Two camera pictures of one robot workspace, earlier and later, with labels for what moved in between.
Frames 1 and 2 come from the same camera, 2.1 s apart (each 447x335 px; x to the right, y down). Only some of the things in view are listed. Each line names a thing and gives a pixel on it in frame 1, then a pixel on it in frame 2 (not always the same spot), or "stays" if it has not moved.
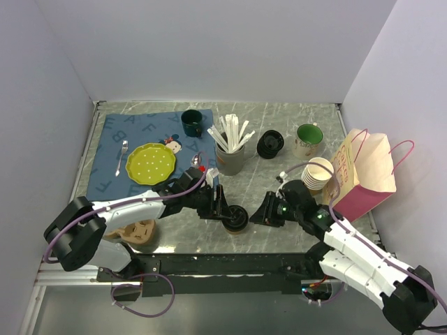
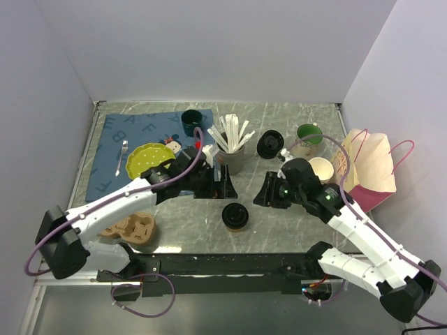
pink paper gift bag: (362, 164) stays
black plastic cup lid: (241, 218) stays
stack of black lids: (269, 143) stays
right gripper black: (265, 214) to (267, 196)
